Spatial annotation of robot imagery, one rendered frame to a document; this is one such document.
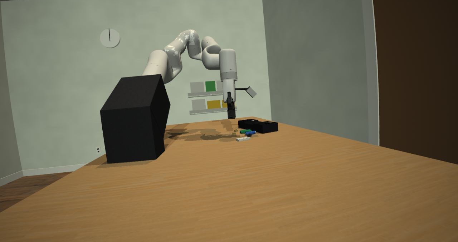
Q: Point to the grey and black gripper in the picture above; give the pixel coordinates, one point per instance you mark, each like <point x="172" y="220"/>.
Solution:
<point x="229" y="96"/>

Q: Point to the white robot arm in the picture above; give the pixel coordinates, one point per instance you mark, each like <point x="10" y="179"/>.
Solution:
<point x="167" y="62"/>

